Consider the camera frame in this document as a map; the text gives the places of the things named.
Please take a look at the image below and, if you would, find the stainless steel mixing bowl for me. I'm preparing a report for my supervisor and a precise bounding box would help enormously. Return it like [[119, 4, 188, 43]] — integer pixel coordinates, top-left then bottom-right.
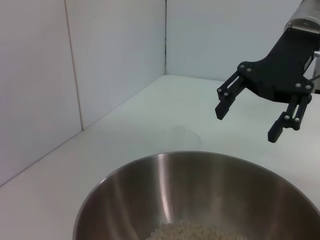
[[72, 151, 320, 240]]

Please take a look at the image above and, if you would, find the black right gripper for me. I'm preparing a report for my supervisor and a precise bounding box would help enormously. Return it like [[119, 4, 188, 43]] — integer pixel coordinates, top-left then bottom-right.
[[214, 31, 320, 144]]

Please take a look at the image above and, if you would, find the right gripper cable with connector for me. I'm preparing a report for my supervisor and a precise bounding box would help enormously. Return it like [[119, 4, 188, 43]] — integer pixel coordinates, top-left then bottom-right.
[[306, 48, 320, 82]]

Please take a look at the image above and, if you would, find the plastic cup of grains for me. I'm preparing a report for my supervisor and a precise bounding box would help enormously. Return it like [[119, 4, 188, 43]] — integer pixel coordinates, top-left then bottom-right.
[[149, 219, 242, 240]]

